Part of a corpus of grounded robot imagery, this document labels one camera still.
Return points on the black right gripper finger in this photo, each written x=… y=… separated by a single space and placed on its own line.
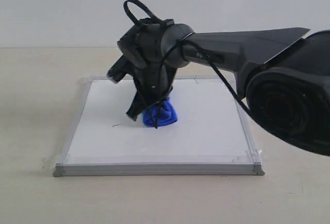
x=137 y=106

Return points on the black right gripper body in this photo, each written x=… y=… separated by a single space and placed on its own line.
x=154 y=84

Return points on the blue cloth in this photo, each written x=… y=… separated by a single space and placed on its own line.
x=166 y=117

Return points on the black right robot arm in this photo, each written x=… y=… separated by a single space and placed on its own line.
x=282 y=75

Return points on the white board with aluminium frame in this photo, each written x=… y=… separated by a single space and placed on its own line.
x=211 y=137

